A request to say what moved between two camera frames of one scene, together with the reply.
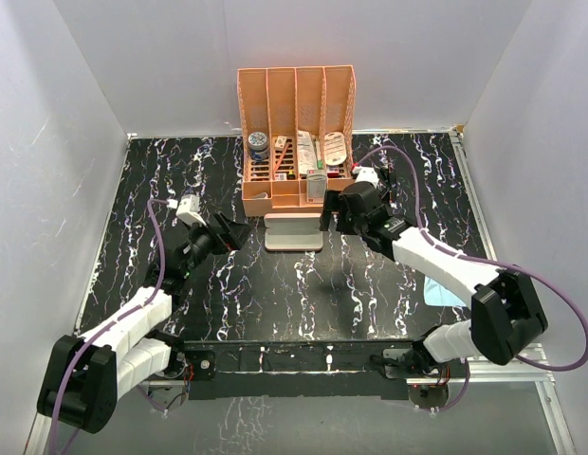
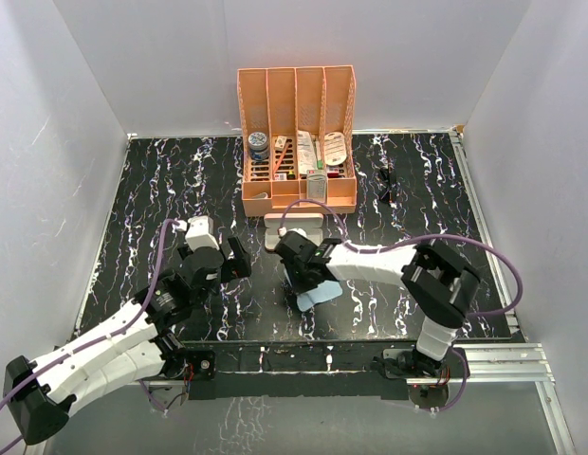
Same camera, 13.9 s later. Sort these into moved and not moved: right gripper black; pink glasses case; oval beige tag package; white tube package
Moved: right gripper black
Not moved: oval beige tag package; white tube package; pink glasses case
